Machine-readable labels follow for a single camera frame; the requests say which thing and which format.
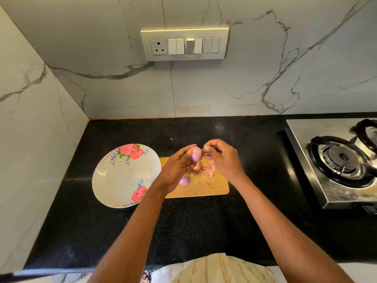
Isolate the person's right hand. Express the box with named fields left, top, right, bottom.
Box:
left=202, top=139, right=247, bottom=186

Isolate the person's left hand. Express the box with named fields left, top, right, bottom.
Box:
left=156, top=144, right=200, bottom=196

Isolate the pile of onion peels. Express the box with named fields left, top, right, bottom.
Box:
left=202, top=161, right=218, bottom=189

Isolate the person's right forearm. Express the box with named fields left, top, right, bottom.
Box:
left=231, top=175, right=354, bottom=283

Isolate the person's left forearm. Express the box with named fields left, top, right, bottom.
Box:
left=88, top=184, right=174, bottom=283

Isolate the wooden cutting board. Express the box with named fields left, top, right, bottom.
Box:
left=160, top=156, right=230, bottom=198

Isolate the black stone countertop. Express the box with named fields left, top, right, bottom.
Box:
left=24, top=114, right=377, bottom=270

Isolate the white floral plate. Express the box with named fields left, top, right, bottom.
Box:
left=92, top=143, right=161, bottom=209

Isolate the stainless steel gas stove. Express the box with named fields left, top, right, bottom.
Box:
left=285, top=118, right=377, bottom=210

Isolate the beige striped garment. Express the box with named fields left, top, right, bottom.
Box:
left=150, top=253, right=278, bottom=283

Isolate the black stove burner grate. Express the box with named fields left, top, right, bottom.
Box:
left=353, top=118, right=377, bottom=152
left=309, top=135, right=377, bottom=188

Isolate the white wall switch panel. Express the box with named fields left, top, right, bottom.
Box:
left=141, top=28, right=230, bottom=62

